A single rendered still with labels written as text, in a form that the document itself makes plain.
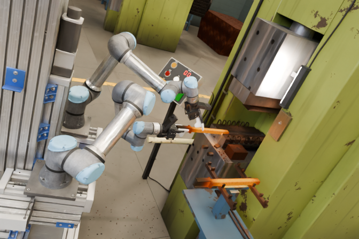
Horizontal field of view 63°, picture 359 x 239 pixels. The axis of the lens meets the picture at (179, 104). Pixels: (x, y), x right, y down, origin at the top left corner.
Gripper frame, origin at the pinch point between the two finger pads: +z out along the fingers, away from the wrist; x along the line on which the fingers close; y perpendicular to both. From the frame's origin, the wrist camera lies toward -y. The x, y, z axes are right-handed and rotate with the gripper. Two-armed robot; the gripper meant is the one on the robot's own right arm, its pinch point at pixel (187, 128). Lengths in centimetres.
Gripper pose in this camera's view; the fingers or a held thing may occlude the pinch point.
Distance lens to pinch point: 190.0
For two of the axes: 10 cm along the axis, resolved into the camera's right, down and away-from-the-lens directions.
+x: 3.7, 5.3, -7.6
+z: 8.6, 1.1, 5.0
